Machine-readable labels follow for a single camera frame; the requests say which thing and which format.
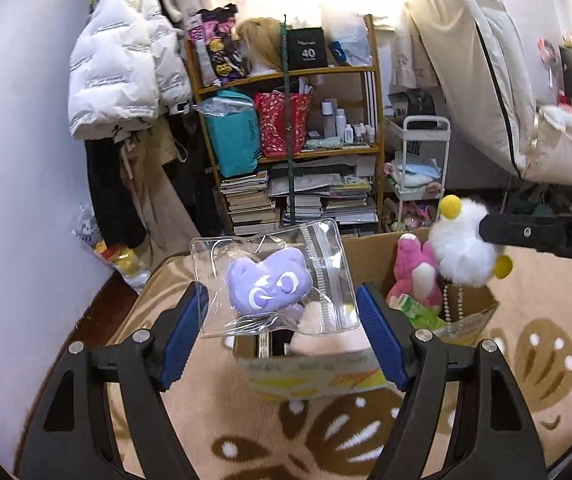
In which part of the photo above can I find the white plastic bag with toys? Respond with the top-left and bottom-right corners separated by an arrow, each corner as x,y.
73,202 -> 154,293

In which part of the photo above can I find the cream pillow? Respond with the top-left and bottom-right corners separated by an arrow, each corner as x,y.
521,105 -> 572,186

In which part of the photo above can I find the white fluffy plush toy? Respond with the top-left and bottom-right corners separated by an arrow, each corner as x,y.
428,194 -> 514,333

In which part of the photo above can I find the white trolley cart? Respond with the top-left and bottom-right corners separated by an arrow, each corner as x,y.
383,115 -> 452,233

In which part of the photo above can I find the red patterned bag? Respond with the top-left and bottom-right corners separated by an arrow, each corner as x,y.
253,91 -> 313,158

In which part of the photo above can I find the purple plush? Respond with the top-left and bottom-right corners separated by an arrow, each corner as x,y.
189,219 -> 361,341

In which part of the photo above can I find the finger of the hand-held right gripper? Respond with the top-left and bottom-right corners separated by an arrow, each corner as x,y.
478,212 -> 567,256

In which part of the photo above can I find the blonde wig on head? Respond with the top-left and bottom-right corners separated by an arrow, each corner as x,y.
236,17 -> 287,78

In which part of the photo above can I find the stack of books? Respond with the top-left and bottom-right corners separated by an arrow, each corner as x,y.
220,170 -> 379,237

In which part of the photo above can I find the beige patterned blanket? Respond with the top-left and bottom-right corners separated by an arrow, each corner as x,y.
100,240 -> 572,480

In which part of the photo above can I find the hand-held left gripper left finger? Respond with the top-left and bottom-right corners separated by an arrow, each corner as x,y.
16,280 -> 211,480

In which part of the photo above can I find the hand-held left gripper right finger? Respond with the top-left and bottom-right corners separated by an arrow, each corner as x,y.
356,281 -> 549,480

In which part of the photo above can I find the black bag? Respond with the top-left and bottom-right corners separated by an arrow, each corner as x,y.
388,89 -> 437,118

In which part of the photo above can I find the cardboard box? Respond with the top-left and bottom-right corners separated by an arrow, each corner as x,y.
223,227 -> 499,403

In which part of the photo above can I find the black coat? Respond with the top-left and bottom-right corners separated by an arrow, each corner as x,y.
84,137 -> 149,251

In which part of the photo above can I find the teal bag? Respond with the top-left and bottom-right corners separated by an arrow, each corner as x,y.
202,91 -> 261,178

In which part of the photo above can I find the printed tote bag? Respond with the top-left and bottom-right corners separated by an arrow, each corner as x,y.
188,4 -> 247,86

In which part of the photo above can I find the white puffer jacket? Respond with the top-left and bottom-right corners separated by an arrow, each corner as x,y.
67,0 -> 194,141

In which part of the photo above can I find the beige coat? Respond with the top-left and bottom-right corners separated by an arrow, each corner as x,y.
118,125 -> 201,273

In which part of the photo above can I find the green packet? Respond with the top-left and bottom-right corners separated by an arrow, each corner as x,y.
388,294 -> 449,333

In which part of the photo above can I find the black box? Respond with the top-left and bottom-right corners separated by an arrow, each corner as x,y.
286,26 -> 328,71

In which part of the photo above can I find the pink plush bear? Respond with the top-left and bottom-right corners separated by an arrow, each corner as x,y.
386,232 -> 442,311

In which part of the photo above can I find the green pole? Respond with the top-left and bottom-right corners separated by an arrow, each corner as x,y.
278,15 -> 303,228

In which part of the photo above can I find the translucent plastic bag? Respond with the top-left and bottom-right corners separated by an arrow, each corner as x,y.
328,15 -> 374,67

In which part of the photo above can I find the wooden shelf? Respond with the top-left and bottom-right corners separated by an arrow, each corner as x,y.
185,14 -> 387,236

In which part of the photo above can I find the white mattress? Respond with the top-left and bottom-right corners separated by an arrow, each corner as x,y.
406,0 -> 567,181

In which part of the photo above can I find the group of white bottles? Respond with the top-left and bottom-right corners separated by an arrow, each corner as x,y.
321,100 -> 377,145

